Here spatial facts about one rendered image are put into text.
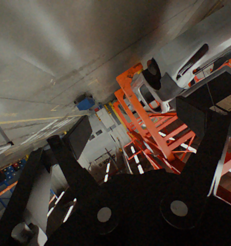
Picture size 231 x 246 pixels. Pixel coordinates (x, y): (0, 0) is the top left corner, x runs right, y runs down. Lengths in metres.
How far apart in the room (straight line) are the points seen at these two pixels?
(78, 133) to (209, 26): 2.46
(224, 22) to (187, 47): 0.56
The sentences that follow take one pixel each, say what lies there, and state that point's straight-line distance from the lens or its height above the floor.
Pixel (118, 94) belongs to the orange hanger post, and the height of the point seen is 0.67.
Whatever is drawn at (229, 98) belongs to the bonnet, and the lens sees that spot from 3.41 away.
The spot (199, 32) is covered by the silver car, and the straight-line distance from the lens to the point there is 2.43.
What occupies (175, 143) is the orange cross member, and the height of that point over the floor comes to 2.65.
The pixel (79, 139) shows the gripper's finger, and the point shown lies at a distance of 0.16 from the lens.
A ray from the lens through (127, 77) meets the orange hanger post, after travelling 3.17.
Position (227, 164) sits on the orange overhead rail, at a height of 3.27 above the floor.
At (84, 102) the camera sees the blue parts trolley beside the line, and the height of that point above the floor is 0.27.
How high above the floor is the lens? 1.22
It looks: 4 degrees up
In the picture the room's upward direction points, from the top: 147 degrees clockwise
